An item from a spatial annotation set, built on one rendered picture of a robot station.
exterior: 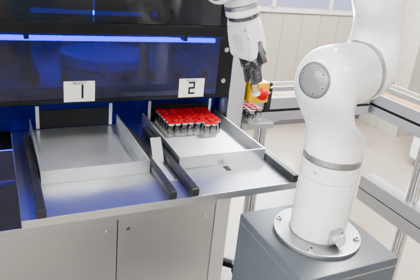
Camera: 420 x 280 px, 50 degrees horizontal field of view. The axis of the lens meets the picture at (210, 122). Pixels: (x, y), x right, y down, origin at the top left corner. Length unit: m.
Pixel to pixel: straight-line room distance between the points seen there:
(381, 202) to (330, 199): 1.16
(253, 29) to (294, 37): 3.00
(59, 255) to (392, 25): 1.17
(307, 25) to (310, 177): 3.24
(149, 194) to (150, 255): 0.61
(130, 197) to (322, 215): 0.42
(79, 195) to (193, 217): 0.65
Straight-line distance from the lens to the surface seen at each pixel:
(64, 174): 1.11
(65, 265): 1.58
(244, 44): 1.09
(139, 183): 1.11
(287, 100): 1.74
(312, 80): 0.81
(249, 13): 1.07
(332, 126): 0.86
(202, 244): 1.71
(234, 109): 1.50
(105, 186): 1.10
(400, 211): 2.03
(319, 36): 4.22
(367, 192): 2.15
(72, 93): 1.31
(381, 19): 0.87
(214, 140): 1.38
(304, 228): 0.99
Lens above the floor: 1.41
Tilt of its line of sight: 20 degrees down
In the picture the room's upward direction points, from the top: 6 degrees clockwise
